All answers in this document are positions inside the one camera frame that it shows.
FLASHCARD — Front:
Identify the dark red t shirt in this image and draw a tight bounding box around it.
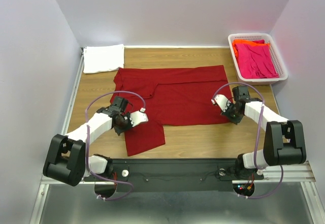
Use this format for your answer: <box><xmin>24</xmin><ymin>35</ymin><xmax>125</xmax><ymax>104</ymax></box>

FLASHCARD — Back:
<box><xmin>114</xmin><ymin>66</ymin><xmax>232</xmax><ymax>156</ymax></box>

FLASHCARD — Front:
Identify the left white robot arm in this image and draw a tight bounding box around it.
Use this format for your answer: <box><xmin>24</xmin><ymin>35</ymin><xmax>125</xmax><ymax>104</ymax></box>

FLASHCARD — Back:
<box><xmin>43</xmin><ymin>97</ymin><xmax>132</xmax><ymax>186</ymax></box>

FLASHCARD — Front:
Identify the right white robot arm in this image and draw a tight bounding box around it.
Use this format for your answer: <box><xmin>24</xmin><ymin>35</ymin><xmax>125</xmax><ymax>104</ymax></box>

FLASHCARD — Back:
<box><xmin>212</xmin><ymin>83</ymin><xmax>307</xmax><ymax>178</ymax></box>

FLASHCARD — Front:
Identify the pink t shirt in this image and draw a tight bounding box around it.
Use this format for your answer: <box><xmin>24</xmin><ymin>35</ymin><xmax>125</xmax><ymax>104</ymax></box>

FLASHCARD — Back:
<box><xmin>236</xmin><ymin>44</ymin><xmax>279</xmax><ymax>79</ymax></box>

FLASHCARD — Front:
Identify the white plastic basket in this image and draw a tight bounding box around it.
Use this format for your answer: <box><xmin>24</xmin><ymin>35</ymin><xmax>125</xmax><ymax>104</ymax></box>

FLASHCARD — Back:
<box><xmin>228</xmin><ymin>33</ymin><xmax>288</xmax><ymax>85</ymax></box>

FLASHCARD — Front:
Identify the folded white t shirt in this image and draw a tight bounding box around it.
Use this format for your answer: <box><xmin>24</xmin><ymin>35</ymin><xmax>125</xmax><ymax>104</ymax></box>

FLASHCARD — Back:
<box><xmin>83</xmin><ymin>44</ymin><xmax>124</xmax><ymax>74</ymax></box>

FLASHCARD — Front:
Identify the orange t shirt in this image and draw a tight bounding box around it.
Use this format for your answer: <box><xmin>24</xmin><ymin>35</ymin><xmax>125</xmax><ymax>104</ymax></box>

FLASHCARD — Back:
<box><xmin>232</xmin><ymin>40</ymin><xmax>270</xmax><ymax>58</ymax></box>

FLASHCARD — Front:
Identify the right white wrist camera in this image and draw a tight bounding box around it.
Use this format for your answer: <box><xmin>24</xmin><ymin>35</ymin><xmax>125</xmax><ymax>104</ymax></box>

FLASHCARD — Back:
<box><xmin>211</xmin><ymin>94</ymin><xmax>232</xmax><ymax>112</ymax></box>

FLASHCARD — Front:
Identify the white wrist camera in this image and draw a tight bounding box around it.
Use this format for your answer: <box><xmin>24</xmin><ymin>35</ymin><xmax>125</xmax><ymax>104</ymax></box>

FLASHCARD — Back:
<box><xmin>129</xmin><ymin>108</ymin><xmax>149</xmax><ymax>127</ymax></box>
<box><xmin>211</xmin><ymin>94</ymin><xmax>232</xmax><ymax>112</ymax></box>

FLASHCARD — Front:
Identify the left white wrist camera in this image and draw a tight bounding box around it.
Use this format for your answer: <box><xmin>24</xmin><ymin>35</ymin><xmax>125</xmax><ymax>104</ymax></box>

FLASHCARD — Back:
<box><xmin>129</xmin><ymin>108</ymin><xmax>149</xmax><ymax>127</ymax></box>

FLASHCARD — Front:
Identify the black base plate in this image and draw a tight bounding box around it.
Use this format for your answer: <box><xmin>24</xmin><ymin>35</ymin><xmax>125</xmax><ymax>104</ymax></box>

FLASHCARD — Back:
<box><xmin>83</xmin><ymin>158</ymin><xmax>265</xmax><ymax>194</ymax></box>

